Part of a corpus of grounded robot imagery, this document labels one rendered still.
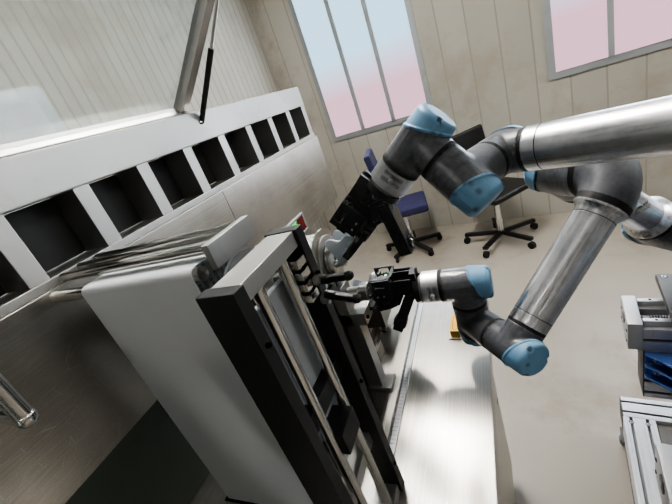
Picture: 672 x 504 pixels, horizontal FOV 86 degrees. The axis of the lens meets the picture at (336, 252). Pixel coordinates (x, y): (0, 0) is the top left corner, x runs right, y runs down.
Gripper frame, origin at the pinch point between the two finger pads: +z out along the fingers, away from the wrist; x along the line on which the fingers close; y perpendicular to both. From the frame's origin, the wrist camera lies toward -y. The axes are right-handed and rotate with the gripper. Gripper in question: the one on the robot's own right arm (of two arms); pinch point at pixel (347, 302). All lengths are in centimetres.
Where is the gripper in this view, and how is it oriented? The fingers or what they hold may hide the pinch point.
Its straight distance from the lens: 94.5
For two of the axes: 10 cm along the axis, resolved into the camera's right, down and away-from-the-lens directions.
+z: -8.9, 1.4, 4.3
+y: -3.2, -8.7, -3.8
